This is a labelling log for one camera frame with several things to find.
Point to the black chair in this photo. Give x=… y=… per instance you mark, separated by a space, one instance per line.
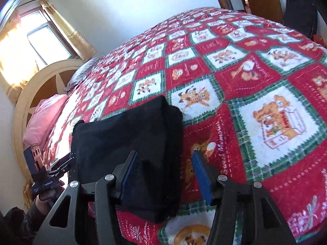
x=300 y=12

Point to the curtain rod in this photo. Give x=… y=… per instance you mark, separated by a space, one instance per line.
x=33 y=1

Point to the cream wooden headboard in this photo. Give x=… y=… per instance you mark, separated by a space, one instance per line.
x=28 y=94

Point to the pink pillow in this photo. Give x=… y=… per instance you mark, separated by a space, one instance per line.
x=42 y=120

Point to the window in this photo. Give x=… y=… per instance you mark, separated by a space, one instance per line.
x=46 y=38

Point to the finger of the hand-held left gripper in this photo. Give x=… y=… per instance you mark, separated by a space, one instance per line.
x=59 y=171
x=62 y=160

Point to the grey patterned pillow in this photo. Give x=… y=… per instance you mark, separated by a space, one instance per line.
x=81 y=74

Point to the black pants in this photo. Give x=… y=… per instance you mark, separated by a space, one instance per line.
x=122 y=143

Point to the person's left forearm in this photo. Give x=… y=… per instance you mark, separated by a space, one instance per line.
x=23 y=222

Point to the yellow curtain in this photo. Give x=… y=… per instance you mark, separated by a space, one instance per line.
x=69 y=30

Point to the red checked printed blanket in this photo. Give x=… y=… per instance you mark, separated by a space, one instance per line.
x=255 y=86

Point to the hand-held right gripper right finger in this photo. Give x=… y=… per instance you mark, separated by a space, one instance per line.
x=201 y=176

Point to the person's left hand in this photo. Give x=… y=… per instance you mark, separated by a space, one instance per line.
x=49 y=195

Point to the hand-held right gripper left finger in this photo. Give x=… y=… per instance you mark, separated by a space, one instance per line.
x=129 y=178

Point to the brown wooden door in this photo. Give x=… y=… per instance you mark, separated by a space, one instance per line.
x=260 y=0

